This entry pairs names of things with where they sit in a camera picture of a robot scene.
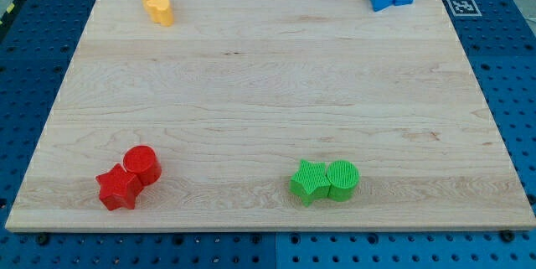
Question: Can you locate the white fiducial marker tag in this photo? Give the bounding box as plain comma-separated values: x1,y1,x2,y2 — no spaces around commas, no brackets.
446,0,482,17

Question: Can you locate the black bolt front left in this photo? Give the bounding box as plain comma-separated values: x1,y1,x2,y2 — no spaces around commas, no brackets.
35,233,50,246

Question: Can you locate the wooden board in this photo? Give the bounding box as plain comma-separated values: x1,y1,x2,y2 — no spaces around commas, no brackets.
6,0,535,233

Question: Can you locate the red cylinder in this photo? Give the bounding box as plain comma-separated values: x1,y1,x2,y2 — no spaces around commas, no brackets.
123,145,162,186

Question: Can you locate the red star block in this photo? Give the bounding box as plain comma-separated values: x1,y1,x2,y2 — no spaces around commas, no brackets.
95,163,144,210

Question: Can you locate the green cylinder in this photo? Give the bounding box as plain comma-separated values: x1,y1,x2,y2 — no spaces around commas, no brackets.
327,160,360,202

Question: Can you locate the black bolt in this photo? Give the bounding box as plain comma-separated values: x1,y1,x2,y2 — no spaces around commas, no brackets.
35,233,50,246
499,230,516,243

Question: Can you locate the black bolt front right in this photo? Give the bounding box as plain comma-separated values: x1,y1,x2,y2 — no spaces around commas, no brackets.
499,230,516,243

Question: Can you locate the green star block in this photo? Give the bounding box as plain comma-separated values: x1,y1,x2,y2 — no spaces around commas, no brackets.
289,159,331,207

